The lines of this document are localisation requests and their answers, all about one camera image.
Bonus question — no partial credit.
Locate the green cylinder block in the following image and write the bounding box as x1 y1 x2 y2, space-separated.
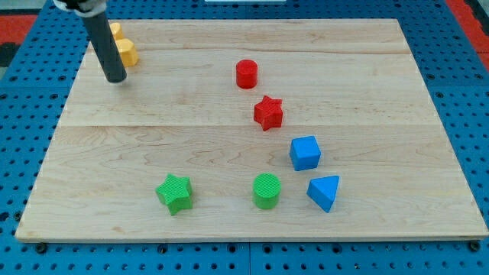
253 173 281 209

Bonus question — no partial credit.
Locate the red star block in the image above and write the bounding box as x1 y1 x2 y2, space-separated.
254 95 283 131

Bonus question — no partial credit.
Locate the black cylindrical robot arm stick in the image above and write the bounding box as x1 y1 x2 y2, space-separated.
53 0 127 83

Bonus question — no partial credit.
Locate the yellow hexagon block front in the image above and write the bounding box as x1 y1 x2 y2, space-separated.
116 38 139 67

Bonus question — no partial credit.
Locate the blue triangular prism block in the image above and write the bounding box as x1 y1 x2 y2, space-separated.
306 175 340 212

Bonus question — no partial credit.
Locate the yellow block rear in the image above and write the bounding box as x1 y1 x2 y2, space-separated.
109 22 125 40

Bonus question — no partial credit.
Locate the red cylinder block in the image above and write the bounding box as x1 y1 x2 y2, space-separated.
235 60 258 89

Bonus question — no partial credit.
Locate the light wooden board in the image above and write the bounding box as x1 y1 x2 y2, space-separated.
15 19 488 243

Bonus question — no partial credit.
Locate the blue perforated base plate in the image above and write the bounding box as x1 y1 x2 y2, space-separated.
1 1 488 274

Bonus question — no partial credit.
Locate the blue cube block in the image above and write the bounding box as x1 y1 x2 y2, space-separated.
289 136 322 171

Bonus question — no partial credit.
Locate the green star block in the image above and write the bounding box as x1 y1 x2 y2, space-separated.
155 173 193 216

